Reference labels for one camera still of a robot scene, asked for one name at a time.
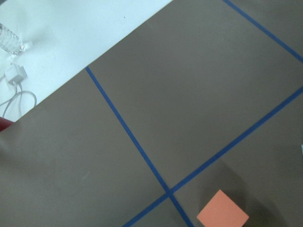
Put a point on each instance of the orange foam block left side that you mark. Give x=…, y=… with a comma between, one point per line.
x=221, y=211

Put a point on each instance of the clear plastic bottle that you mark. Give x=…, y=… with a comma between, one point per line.
x=11, y=43

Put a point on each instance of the white charger with cable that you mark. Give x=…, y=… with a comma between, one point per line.
x=14, y=75

